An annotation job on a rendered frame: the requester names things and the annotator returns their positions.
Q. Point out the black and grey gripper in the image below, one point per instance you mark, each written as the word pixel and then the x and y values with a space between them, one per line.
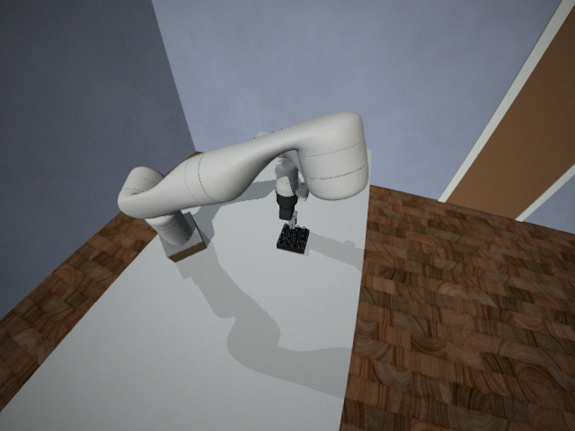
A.
pixel 287 195

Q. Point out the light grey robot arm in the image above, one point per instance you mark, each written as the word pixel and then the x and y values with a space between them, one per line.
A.
pixel 329 151

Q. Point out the black knob box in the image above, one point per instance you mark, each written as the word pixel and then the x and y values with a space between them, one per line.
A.
pixel 293 239

